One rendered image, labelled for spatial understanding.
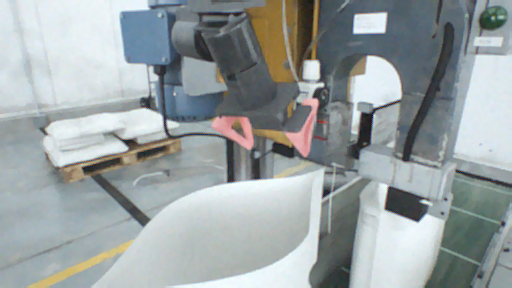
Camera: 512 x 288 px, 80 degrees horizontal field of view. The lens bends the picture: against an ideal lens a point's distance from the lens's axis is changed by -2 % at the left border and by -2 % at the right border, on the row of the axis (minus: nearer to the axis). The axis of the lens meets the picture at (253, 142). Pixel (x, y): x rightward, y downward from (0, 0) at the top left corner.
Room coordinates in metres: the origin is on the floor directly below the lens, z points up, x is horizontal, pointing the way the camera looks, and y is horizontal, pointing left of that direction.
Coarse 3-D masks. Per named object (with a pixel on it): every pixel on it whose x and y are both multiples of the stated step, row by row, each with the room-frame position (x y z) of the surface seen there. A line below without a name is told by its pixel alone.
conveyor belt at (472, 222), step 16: (464, 176) 1.85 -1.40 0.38; (464, 192) 1.63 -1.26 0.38; (480, 192) 1.63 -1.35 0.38; (496, 192) 1.63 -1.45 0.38; (464, 208) 1.45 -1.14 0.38; (480, 208) 1.45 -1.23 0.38; (496, 208) 1.45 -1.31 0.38; (448, 224) 1.30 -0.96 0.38; (464, 224) 1.30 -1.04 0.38; (480, 224) 1.30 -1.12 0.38; (496, 224) 1.30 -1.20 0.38; (448, 240) 1.18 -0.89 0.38; (464, 240) 1.18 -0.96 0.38; (480, 240) 1.18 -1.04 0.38; (448, 256) 1.07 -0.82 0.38; (464, 256) 1.07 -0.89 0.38; (480, 256) 1.07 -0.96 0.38; (432, 272) 0.98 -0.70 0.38; (448, 272) 0.98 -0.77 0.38; (464, 272) 0.98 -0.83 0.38
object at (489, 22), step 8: (488, 8) 0.42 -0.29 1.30; (496, 8) 0.41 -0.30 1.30; (504, 8) 0.41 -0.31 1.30; (480, 16) 0.42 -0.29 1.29; (488, 16) 0.41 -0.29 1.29; (496, 16) 0.41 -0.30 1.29; (504, 16) 0.40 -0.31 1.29; (480, 24) 0.42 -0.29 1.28; (488, 24) 0.41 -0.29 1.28; (496, 24) 0.41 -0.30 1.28
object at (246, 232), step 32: (224, 192) 0.45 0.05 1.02; (256, 192) 0.47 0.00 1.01; (288, 192) 0.48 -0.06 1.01; (320, 192) 0.50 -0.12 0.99; (160, 224) 0.37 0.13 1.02; (192, 224) 0.42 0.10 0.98; (224, 224) 0.45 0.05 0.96; (256, 224) 0.47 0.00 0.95; (288, 224) 0.48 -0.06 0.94; (128, 256) 0.29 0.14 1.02; (160, 256) 0.36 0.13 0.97; (192, 256) 0.42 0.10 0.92; (224, 256) 0.45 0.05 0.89; (256, 256) 0.47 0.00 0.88; (288, 256) 0.28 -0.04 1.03
